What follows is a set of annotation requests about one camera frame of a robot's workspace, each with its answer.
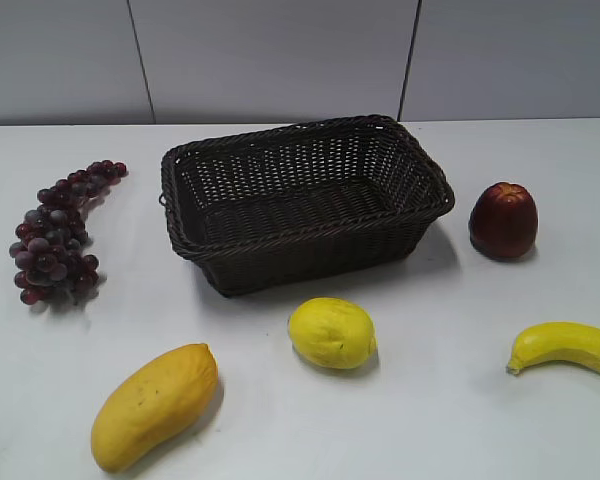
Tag yellow mango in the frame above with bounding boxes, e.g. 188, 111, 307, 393
91, 343, 219, 474

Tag yellow lemon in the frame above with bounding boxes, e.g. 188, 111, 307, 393
288, 297, 377, 370

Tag yellow banana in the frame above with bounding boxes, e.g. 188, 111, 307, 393
506, 322, 600, 375

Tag purple grape bunch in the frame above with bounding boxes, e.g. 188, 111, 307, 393
9, 160, 128, 306

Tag dark red apple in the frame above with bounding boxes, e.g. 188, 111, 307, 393
468, 182, 538, 260

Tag dark woven wicker basket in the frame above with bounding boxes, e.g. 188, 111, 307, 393
161, 115, 455, 297

